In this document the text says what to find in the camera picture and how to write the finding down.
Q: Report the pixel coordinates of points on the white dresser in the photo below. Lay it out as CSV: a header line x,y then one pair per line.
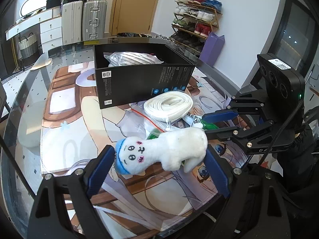
x,y
51,32

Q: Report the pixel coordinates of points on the row of dark floor shoes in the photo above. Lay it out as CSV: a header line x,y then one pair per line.
x,y
144,35

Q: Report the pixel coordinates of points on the group of assorted shoes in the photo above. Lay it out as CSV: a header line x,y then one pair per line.
x,y
197,15

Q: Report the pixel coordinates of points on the white suitcase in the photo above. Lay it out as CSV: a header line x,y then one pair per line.
x,y
72,22

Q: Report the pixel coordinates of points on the wooden shoe rack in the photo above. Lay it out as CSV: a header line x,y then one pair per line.
x,y
214,11

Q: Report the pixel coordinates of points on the oval mirror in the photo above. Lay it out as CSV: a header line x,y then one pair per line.
x,y
35,3

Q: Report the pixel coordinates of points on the woven basket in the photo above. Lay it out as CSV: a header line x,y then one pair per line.
x,y
28,47

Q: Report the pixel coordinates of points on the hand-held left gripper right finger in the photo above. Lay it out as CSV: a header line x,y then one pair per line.
x,y
216,174

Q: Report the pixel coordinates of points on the wooden door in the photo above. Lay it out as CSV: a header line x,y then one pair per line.
x,y
134,10

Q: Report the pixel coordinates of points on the white plush toy blue cap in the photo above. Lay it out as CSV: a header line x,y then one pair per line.
x,y
174,144

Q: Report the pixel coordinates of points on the purple bag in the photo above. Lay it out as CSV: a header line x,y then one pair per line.
x,y
211,49

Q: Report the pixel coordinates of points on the black cardboard box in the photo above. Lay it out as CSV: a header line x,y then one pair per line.
x,y
139,84

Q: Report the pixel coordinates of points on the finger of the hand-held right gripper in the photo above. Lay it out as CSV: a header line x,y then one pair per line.
x,y
249,137
219,116

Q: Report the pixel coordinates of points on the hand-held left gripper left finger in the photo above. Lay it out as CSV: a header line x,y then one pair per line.
x,y
99,174

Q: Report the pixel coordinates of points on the printed desk mat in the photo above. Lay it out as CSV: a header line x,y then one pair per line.
x,y
74,119

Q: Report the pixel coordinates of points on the black round box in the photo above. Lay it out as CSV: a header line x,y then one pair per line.
x,y
53,3

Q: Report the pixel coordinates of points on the silver suitcase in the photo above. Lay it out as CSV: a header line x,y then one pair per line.
x,y
94,20

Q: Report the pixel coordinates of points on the bagged white shoelaces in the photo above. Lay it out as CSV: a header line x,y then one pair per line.
x,y
129,58

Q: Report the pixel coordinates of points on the beige oval plate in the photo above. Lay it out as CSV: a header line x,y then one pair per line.
x,y
42,64

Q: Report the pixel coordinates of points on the green packet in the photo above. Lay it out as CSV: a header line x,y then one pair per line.
x,y
198,122

